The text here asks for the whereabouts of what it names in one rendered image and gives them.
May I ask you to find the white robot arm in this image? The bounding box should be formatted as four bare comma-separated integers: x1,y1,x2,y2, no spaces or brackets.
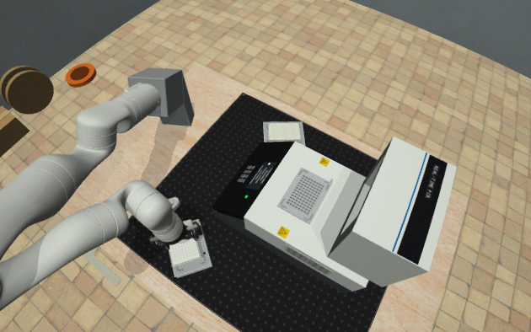
0,83,183,311

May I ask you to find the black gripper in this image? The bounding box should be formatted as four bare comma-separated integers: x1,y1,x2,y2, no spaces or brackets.
149,222,203,250

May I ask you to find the white thermal cycler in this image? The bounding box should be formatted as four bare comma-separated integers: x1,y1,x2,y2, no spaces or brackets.
212,137,457,294

